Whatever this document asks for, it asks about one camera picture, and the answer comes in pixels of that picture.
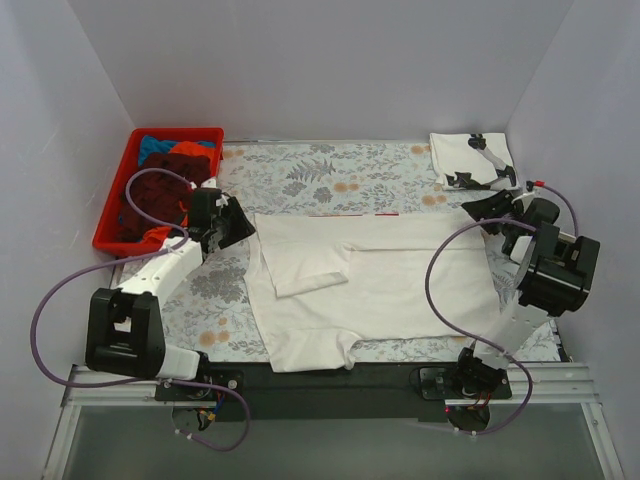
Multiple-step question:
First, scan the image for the white Coca-Cola t-shirt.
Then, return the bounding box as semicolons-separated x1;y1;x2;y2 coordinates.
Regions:
245;211;500;373

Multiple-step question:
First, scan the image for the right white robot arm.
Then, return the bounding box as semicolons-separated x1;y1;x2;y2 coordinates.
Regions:
452;190;600;396

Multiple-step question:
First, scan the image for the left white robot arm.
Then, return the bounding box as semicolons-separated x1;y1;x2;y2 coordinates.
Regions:
85;188;255;380

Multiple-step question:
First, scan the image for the orange t-shirt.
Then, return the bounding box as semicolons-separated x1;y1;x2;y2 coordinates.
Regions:
140;140;217;247

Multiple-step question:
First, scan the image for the maroon t-shirt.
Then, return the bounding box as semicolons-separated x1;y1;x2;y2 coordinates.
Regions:
116;153;211;246

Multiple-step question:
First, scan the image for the folded white printed t-shirt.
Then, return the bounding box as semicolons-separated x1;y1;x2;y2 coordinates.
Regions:
429;133;520;191

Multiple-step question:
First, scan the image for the blue t-shirt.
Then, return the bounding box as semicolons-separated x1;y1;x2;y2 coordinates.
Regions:
138;135;177;165

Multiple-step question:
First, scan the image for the red plastic bin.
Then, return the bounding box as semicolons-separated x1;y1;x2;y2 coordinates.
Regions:
92;127;224;257

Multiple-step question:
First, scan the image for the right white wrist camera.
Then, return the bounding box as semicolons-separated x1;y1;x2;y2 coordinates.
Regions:
512;189;537;212

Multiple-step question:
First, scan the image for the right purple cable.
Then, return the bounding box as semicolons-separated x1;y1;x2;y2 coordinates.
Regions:
424;180;581;436

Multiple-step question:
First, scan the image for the purple cable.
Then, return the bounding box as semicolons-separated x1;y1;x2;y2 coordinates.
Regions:
29;167;251;452
424;180;581;436

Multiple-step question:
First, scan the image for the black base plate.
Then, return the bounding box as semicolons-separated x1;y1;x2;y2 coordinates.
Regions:
154;360;514;434

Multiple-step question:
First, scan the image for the aluminium frame rail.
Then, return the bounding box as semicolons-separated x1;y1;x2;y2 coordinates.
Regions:
63;362;598;406

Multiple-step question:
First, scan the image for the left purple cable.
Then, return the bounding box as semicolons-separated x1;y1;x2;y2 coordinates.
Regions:
29;167;251;452

